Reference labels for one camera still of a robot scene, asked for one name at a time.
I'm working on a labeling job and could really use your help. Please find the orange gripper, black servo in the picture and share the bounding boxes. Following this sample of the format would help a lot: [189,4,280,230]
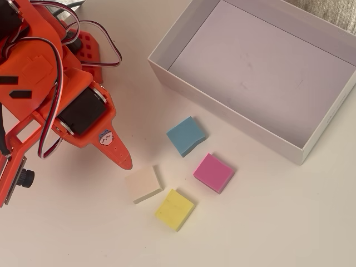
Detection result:
[33,68,133,170]

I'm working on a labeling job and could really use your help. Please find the yellow foam cuboid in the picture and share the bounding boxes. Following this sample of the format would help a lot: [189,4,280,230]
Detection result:
[154,188,196,233]

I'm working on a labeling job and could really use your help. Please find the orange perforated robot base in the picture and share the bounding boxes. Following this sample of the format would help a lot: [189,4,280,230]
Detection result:
[62,21,106,84]

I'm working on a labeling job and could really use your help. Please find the white foam cuboid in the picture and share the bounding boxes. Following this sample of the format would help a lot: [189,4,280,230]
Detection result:
[124,165,165,205]

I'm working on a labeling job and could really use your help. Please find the blue foam cuboid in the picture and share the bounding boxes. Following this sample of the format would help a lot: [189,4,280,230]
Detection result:
[166,116,207,158]

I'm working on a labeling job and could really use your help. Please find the pink foam cuboid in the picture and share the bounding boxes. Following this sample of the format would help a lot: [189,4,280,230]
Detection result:
[192,152,235,195]

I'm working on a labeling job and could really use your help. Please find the white cardboard box bin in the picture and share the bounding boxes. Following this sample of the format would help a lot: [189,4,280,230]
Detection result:
[146,0,356,167]

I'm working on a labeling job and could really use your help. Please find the beige woven curtain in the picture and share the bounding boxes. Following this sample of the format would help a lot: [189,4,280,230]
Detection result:
[289,0,356,36]

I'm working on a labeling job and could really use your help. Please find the red white black servo cable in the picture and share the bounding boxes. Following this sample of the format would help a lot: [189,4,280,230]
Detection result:
[60,0,81,45]
[77,19,123,68]
[0,37,65,161]

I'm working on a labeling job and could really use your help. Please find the wrist camera on orange mount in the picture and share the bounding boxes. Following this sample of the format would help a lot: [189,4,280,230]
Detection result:
[0,112,44,209]

